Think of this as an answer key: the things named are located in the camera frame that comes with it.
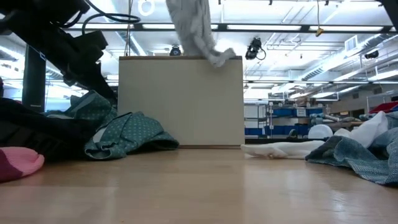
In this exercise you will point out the black ceiling camera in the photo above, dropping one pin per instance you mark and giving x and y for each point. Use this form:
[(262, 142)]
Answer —
[(175, 51)]

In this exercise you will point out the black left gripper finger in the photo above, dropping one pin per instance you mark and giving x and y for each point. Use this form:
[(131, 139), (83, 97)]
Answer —
[(104, 87)]

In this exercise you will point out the white round dome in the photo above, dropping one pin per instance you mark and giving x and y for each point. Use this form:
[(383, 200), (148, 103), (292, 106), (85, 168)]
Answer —
[(320, 132)]

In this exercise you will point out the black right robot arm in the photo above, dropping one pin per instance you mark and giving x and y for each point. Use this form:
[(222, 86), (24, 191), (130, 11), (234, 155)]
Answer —
[(392, 11)]

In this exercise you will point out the black garment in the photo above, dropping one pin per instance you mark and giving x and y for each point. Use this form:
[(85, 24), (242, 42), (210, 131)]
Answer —
[(37, 130)]

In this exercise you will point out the geometric print pale gown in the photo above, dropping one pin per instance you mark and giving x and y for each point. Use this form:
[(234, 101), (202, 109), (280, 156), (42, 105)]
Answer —
[(194, 28)]

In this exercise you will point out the pink and maroon knit sock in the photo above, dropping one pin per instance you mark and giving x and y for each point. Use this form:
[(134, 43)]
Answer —
[(21, 161)]

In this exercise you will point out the blue bin shelf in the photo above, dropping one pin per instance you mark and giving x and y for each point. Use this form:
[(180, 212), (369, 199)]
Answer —
[(289, 121)]

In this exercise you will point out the blue woven towel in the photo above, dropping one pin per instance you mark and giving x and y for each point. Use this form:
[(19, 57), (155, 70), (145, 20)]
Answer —
[(357, 155)]

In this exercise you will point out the beige cardboard box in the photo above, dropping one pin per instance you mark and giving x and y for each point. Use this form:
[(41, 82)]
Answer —
[(180, 102)]

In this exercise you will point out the yellow hanging tag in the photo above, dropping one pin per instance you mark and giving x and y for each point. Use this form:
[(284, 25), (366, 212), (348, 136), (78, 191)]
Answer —
[(319, 31)]

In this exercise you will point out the white ceiling vent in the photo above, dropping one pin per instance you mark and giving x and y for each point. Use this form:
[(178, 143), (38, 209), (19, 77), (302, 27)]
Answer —
[(351, 43)]

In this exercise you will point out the white sock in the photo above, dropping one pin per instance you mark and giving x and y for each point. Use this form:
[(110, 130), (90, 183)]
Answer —
[(283, 149)]

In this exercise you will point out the teal dotted garment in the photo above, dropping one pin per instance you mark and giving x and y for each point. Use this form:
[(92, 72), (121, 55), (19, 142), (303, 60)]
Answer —
[(130, 130)]

